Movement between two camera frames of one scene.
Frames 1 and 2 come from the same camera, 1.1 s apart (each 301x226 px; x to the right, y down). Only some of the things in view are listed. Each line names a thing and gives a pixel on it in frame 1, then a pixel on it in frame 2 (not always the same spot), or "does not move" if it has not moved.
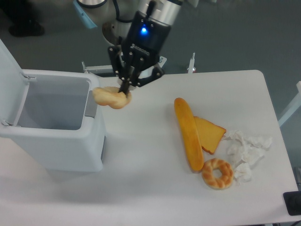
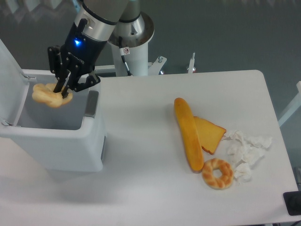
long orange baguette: [190, 134] does not move
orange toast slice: [210, 134] does not move
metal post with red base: [191, 68] does not move
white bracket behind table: [98, 69] does not move
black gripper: [146, 39] to [80, 52]
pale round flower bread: [111, 96] to [44, 93]
